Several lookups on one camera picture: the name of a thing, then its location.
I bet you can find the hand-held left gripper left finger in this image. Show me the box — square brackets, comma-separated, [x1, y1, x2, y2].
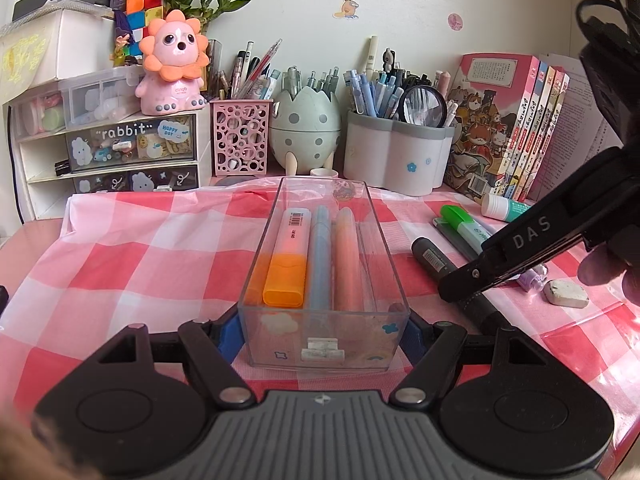
[95, 306, 256, 409]

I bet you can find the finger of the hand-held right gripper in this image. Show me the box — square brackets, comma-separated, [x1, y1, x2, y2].
[439, 147, 635, 305]

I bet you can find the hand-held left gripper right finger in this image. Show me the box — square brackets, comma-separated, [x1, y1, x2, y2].
[390, 308, 544, 409]

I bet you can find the clear plastic organizer box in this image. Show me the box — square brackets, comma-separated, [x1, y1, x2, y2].
[237, 176, 412, 372]

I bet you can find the white eraser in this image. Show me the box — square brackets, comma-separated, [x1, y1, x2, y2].
[544, 280, 589, 309]

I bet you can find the green highlighter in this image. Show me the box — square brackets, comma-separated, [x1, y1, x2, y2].
[440, 204, 501, 256]

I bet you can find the orange highlighter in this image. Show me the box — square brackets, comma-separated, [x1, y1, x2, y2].
[262, 208, 313, 308]

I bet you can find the black marker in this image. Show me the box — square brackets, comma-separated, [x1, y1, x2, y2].
[411, 236, 508, 338]

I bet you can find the pink marker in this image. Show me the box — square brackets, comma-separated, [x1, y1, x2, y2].
[332, 206, 366, 311]

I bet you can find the light blue marker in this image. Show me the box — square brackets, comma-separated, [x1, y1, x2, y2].
[306, 205, 335, 311]

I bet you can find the person's right hand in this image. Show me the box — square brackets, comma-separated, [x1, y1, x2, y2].
[577, 239, 640, 307]

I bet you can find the green and white glue stick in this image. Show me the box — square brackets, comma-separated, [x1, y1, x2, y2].
[481, 194, 533, 223]

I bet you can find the stack of printed papers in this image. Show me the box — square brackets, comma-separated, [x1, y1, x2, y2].
[527, 52, 623, 203]

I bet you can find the cartoon comic book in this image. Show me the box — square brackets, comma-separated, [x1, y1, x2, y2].
[510, 67, 559, 201]
[522, 74, 572, 202]
[444, 52, 541, 196]
[502, 64, 551, 200]
[517, 71, 566, 202]

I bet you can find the dark pencil lead case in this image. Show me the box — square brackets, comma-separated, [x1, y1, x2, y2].
[432, 217, 481, 262]

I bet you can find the pink checkered tablecloth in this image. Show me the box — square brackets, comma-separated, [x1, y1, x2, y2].
[0, 180, 640, 441]

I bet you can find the grey round coaster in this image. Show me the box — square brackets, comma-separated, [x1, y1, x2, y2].
[215, 175, 281, 189]

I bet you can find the grey white flower-shaped pen holder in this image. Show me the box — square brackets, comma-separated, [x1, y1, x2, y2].
[342, 110, 456, 197]

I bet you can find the magnifying glass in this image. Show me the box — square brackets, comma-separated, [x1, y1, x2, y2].
[400, 86, 448, 128]

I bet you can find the low clear sticker drawer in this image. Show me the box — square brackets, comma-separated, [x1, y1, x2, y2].
[72, 166, 200, 193]

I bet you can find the pink perforated pen holder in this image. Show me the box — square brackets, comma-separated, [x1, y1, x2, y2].
[210, 97, 273, 177]

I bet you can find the tall clear sticker drawer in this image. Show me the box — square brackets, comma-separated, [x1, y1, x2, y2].
[65, 114, 197, 173]

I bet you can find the bunch of blue black pens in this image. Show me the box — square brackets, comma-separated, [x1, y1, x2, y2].
[345, 35, 458, 128]

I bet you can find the green egg-shaped pen holder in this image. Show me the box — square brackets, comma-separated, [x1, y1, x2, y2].
[270, 85, 343, 178]

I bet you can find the white desktop drawer organizer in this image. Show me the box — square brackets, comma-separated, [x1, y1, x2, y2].
[15, 105, 213, 223]

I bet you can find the bunch of pens, pink holder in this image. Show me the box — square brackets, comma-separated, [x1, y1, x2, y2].
[215, 37, 283, 101]

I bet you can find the bunch of green pens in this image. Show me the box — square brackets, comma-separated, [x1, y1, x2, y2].
[280, 65, 346, 98]

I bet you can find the glass vase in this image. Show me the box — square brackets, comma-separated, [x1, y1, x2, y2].
[202, 39, 223, 96]

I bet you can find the clear compartment storage box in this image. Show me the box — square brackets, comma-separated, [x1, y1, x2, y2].
[5, 65, 146, 136]

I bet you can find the pink lion toy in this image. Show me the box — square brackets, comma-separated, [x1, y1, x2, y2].
[134, 9, 211, 116]

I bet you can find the small colourful figurine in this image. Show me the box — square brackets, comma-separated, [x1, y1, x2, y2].
[112, 32, 136, 67]

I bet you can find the white box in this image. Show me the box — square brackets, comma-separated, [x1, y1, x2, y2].
[0, 7, 118, 93]

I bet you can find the colourful puzzle cube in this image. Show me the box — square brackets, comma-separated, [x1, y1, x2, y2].
[114, 0, 166, 56]

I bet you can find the clear bag yellow print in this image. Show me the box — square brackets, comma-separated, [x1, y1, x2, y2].
[0, 25, 51, 93]

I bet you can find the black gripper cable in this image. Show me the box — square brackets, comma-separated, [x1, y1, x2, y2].
[576, 0, 618, 31]

